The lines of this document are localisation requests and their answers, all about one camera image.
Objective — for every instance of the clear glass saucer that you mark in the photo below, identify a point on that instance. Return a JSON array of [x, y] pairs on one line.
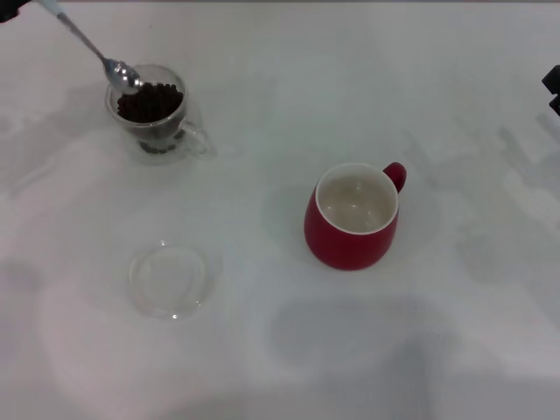
[[153, 302]]

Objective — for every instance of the red mug with white inside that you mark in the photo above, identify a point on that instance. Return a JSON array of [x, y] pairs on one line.
[[341, 245]]

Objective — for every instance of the clear double-wall glass cup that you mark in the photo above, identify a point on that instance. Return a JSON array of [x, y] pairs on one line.
[[192, 131]]

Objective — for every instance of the dark coffee bean pile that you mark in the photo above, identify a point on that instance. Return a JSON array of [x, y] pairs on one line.
[[151, 107]]

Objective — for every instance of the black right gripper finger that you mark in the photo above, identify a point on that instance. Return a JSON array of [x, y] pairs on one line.
[[553, 81], [556, 106]]

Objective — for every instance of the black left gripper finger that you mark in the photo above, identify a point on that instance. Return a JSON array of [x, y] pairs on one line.
[[9, 8]]

